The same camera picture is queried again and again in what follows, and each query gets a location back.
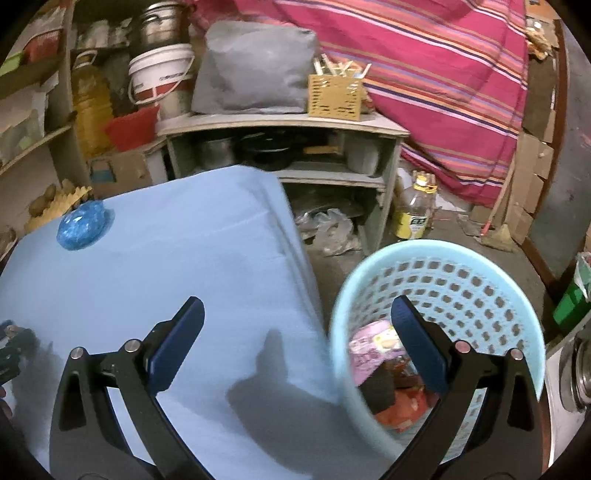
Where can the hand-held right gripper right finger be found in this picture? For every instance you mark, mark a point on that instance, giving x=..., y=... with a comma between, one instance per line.
x=418, y=350

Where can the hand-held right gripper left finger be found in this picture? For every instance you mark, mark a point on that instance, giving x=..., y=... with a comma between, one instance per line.
x=178, y=350

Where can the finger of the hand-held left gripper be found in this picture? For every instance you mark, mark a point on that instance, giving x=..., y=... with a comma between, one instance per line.
x=16, y=350

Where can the dark red packet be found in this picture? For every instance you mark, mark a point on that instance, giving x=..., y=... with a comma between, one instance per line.
x=405, y=376

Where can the pink snack packet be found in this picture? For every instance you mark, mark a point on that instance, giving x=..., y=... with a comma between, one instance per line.
x=369, y=350

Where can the orange snack packet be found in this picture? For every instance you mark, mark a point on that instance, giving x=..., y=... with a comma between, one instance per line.
x=406, y=408

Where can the light blue wastebasket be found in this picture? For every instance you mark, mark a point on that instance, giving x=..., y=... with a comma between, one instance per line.
x=461, y=277

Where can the blue plastic cover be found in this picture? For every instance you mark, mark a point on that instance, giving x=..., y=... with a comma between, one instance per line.
x=83, y=226

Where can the light blue table cloth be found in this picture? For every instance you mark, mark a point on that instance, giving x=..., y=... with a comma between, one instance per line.
x=184, y=258

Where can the yellow capped plastic bottle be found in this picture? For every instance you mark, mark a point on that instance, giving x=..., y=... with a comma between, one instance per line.
x=413, y=212

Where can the broom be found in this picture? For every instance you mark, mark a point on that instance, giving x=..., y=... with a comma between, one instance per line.
x=498, y=235

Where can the crumpled plastic bags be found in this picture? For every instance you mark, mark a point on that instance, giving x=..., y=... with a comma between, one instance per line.
x=330, y=230

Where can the large brown potato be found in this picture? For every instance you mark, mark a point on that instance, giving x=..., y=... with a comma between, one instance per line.
x=42, y=201

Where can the yellow egg tray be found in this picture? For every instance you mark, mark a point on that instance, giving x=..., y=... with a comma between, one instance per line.
x=60, y=203

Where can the round metal pot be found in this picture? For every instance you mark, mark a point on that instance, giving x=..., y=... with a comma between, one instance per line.
x=577, y=374

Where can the green box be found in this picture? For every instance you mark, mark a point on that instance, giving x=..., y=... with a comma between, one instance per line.
x=572, y=300

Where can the small brown potato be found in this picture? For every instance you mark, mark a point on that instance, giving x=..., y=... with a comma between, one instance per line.
x=69, y=186

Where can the brown cardboard box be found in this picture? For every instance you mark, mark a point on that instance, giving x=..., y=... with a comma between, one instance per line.
x=124, y=173

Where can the steel pot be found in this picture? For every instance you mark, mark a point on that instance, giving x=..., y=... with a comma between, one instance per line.
x=217, y=152

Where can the white container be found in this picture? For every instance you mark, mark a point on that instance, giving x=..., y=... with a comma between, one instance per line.
x=364, y=154

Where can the wooden shelf unit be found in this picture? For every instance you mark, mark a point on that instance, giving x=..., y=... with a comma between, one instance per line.
x=46, y=138

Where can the black pan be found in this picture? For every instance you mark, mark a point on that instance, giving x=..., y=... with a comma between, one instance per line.
x=265, y=152

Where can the red plastic basket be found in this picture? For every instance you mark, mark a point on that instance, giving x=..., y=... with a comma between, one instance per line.
x=134, y=129

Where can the wooden cabinet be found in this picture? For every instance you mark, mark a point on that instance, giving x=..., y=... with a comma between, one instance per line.
x=277, y=122

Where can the large oil bottle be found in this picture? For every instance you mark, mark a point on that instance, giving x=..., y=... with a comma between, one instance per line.
x=92, y=110

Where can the striped red blanket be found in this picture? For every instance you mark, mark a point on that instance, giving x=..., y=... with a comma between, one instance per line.
x=438, y=92

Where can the yellow chopstick holder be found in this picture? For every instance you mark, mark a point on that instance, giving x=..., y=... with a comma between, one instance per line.
x=334, y=99

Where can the white plastic bucket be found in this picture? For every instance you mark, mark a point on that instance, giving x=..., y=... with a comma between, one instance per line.
x=159, y=78

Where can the grey fabric bag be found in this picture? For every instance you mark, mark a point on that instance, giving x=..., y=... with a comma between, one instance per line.
x=258, y=69

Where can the cardboard wall pieces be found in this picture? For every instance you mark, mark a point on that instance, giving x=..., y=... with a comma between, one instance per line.
x=531, y=184

